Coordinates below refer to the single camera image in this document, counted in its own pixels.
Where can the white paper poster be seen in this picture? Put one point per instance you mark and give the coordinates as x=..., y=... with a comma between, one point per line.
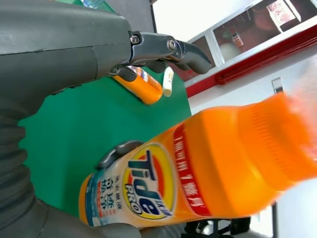
x=281, y=11

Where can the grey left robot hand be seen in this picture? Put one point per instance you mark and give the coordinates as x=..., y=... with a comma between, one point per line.
x=62, y=42

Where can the red window frame bar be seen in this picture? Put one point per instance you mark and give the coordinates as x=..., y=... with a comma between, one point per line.
x=260, y=57

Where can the ribbed grey left arm sleeve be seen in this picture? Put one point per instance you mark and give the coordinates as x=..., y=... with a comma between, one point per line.
x=13, y=157

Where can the orange detergent bottle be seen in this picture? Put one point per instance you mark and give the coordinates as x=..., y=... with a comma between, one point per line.
x=210, y=164
x=146, y=88

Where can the grey wall socket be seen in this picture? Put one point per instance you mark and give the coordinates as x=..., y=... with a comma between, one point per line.
x=277, y=85

